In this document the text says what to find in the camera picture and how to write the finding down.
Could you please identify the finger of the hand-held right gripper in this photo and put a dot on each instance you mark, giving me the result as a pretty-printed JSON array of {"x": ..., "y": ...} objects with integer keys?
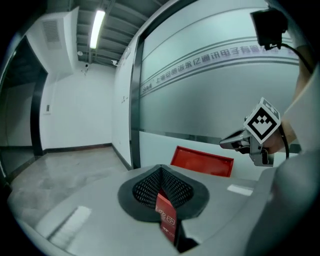
[
  {"x": 245, "y": 148},
  {"x": 232, "y": 140}
]

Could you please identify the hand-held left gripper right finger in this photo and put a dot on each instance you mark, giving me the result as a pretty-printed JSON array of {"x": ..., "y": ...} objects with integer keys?
[{"x": 220, "y": 212}]

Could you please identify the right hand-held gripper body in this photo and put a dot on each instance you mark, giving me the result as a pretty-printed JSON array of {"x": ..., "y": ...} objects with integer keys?
[{"x": 261, "y": 122}]

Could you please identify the long ceiling light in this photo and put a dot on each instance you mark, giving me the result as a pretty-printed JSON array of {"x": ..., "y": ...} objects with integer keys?
[{"x": 97, "y": 28}]

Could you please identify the red box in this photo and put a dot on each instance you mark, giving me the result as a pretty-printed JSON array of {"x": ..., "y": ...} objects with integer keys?
[
  {"x": 200, "y": 162},
  {"x": 166, "y": 212}
]

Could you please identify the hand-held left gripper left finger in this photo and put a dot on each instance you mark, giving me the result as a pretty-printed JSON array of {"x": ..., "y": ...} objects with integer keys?
[{"x": 100, "y": 212}]

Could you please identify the white security camera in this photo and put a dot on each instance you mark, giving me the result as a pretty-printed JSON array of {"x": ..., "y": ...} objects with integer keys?
[{"x": 114, "y": 62}]

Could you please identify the round smoke detector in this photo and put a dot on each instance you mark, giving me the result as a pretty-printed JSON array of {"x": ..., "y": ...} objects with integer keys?
[{"x": 80, "y": 53}]

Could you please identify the white air vent duct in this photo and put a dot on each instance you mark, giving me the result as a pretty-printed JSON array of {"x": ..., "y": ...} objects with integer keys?
[{"x": 57, "y": 40}]

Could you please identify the person's right forearm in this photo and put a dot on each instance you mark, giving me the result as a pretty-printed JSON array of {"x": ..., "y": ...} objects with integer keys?
[{"x": 275, "y": 142}]

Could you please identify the person's white shirt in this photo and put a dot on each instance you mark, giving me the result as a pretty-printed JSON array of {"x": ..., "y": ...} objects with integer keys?
[{"x": 287, "y": 200}]

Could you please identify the black head camera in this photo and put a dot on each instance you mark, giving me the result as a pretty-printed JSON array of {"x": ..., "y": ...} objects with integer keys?
[{"x": 268, "y": 27}]

